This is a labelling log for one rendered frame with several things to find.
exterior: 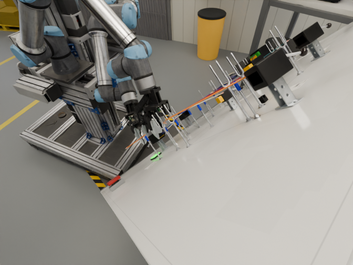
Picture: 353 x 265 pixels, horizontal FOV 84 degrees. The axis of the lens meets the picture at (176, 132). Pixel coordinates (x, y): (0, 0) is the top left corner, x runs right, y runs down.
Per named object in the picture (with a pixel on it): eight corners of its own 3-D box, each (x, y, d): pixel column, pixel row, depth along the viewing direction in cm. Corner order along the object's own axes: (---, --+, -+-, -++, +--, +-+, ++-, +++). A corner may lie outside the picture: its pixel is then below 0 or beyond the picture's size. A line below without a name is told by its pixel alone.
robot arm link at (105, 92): (78, 1, 94) (93, 103, 102) (101, -1, 95) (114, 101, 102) (87, 12, 106) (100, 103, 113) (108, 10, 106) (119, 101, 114)
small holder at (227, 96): (253, 96, 67) (241, 79, 67) (232, 111, 66) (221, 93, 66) (246, 99, 72) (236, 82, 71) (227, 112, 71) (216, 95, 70)
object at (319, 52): (349, 38, 55) (332, 10, 55) (320, 58, 54) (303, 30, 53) (333, 45, 60) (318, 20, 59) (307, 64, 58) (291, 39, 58)
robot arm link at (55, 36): (75, 49, 112) (64, 24, 102) (56, 60, 105) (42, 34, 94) (60, 45, 116) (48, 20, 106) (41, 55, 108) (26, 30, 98)
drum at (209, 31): (222, 51, 364) (229, 9, 310) (216, 63, 337) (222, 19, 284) (199, 48, 375) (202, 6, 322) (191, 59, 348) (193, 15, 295)
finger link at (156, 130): (162, 142, 77) (157, 120, 75) (152, 141, 81) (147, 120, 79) (167, 139, 80) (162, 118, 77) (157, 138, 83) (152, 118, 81)
